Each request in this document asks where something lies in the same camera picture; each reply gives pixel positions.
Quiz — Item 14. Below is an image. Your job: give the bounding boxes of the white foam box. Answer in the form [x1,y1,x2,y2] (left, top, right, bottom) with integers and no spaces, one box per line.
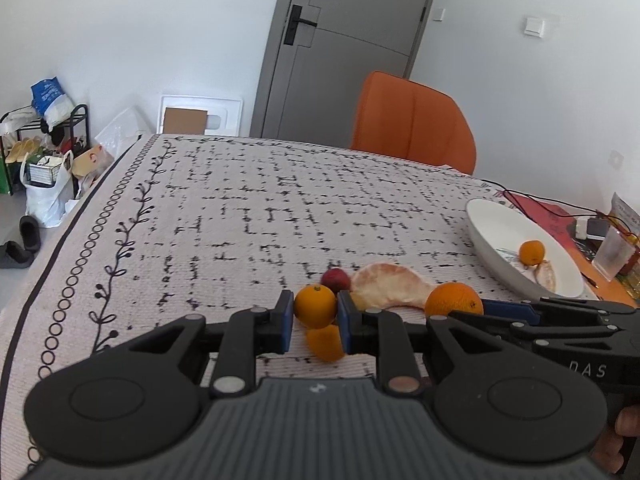
[155,92,245,136]

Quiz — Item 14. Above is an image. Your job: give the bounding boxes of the black shoe rack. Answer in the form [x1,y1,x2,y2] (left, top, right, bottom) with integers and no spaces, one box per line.
[0,104,92,197]

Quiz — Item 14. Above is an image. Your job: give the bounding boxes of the white charger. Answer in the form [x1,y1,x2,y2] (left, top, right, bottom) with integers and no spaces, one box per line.
[574,216,609,242]

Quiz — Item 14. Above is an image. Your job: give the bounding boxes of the dark slipper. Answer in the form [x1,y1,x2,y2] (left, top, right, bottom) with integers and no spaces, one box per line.
[19,214,42,254]
[0,240,35,270]

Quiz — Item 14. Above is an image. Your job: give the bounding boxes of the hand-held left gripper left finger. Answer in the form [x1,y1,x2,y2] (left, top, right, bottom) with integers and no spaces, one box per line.
[107,289,296,401]

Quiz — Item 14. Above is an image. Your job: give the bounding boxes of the black cable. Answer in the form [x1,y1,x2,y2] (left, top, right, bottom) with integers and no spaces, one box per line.
[491,187,603,218]

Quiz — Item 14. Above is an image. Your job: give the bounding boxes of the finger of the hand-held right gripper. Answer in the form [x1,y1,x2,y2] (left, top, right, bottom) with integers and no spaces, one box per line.
[447,310,623,348]
[480,296,637,326]

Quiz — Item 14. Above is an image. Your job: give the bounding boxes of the white plastic bag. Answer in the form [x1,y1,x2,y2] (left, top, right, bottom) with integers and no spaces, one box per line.
[19,151,77,229]

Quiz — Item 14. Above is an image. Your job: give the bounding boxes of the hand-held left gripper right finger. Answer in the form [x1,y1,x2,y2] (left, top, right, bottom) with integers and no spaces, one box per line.
[337,290,506,396]

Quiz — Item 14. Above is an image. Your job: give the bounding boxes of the orange chair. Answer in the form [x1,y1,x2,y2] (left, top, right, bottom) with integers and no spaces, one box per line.
[349,70,477,176]

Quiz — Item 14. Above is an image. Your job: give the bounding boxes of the black door handle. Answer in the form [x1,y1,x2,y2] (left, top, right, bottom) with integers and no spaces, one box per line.
[283,4,319,46]

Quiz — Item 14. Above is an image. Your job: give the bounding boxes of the grey door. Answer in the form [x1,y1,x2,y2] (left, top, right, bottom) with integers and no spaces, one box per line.
[249,0,444,139]

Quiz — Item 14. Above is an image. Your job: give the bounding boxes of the clear plastic cup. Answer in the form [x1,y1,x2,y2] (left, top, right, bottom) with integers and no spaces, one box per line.
[592,227,640,282]

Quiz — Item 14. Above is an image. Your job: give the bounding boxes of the person's right hand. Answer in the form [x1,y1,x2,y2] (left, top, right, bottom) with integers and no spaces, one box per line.
[592,405,640,476]

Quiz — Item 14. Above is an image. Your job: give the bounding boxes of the black patterned white tablecloth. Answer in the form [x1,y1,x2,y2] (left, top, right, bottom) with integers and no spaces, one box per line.
[0,133,606,480]

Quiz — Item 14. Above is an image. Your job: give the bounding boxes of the red lychee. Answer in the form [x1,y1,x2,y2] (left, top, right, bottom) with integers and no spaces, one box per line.
[320,268,352,293]

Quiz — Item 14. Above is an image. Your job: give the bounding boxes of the brown paper bag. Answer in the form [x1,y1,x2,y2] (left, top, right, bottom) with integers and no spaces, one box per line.
[71,144,116,179]

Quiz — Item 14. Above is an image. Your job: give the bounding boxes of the medium orange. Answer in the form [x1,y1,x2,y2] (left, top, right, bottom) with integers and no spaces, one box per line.
[293,284,339,330]

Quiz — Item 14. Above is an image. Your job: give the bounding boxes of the large pomelo segment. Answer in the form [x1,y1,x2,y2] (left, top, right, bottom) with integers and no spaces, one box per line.
[349,262,437,311]

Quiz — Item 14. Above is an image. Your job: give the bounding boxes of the printed packet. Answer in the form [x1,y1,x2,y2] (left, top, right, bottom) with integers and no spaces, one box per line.
[609,192,640,241]

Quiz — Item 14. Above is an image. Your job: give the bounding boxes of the large orange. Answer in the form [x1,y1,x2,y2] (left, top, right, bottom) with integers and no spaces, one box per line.
[424,282,485,317]

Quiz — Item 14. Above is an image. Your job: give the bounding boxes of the brown cardboard sheet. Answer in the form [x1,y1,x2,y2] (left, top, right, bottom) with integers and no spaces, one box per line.
[163,107,209,135]

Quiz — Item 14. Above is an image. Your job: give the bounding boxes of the blue and white bag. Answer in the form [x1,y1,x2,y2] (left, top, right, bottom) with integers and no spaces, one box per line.
[30,77,76,127]

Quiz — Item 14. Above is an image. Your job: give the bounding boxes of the yellow slippers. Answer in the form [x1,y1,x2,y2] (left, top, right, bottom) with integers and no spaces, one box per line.
[4,139,47,164]

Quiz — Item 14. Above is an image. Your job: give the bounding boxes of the small orange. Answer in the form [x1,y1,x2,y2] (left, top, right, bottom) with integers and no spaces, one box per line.
[518,240,546,266]
[306,325,346,364]

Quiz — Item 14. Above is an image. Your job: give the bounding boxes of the white plate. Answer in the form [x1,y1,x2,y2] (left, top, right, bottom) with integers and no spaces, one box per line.
[465,198,586,299]

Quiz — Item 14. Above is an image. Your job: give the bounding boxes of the clear plastic bag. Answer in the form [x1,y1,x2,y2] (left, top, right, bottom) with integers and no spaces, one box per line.
[94,105,152,162]

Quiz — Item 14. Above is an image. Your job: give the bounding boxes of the small pomelo segment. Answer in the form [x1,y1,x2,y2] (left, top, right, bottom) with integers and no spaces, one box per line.
[530,260,558,293]

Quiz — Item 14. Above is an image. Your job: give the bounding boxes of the orange printed mat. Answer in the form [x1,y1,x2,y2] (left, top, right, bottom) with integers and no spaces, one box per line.
[497,191,640,307]

